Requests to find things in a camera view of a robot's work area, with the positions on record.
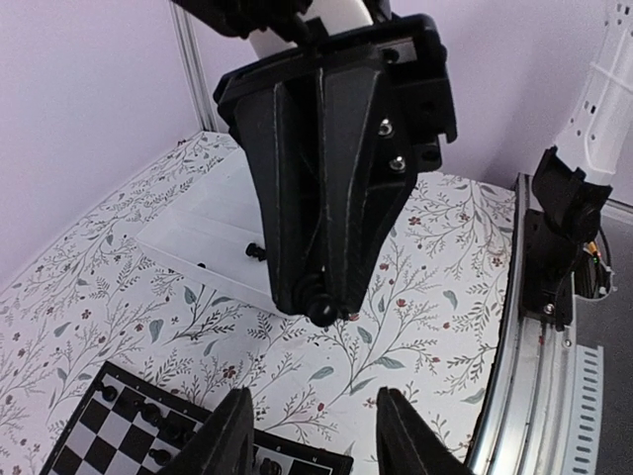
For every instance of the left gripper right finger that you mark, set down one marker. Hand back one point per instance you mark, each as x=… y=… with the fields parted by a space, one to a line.
x=406 y=444

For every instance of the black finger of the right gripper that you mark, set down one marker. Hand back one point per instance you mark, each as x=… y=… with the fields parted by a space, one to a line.
x=276 y=127

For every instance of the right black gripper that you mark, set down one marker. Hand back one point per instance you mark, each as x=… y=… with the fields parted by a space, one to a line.
x=380 y=108

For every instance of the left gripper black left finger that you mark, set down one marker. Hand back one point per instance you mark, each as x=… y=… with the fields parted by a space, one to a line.
x=224 y=443

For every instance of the black and grey chessboard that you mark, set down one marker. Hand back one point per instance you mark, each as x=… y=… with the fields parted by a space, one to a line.
x=112 y=438

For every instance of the black chess pieces pile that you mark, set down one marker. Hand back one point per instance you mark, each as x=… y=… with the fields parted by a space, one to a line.
x=254 y=250

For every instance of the white plastic piece tray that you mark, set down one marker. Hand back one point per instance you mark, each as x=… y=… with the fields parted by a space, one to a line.
x=213 y=222

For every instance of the floral patterned table mat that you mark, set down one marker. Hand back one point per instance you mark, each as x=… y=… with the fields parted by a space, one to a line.
x=428 y=327

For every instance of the aluminium front rail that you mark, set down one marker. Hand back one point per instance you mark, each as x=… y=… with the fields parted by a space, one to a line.
x=548 y=405

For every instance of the right aluminium frame post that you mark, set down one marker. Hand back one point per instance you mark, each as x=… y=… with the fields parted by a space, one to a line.
x=193 y=67

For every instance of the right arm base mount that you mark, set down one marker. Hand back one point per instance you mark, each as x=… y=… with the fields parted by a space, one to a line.
x=569 y=217

